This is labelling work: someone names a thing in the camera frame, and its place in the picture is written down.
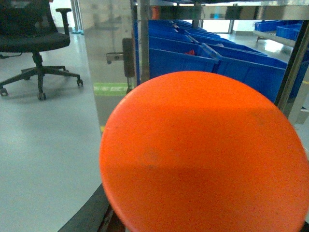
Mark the orange cylindrical capacitor 4680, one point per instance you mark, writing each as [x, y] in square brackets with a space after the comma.
[201, 152]

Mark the blue crate behind left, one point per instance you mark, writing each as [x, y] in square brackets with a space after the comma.
[167, 56]

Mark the stainless steel roller rack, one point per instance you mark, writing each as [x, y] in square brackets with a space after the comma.
[111, 26]

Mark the large blue plastic crate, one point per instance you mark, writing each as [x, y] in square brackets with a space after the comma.
[262, 73]

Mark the black office swivel chair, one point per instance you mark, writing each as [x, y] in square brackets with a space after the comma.
[27, 26]

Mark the blue crate far right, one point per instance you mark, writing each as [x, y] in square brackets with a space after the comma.
[290, 31]

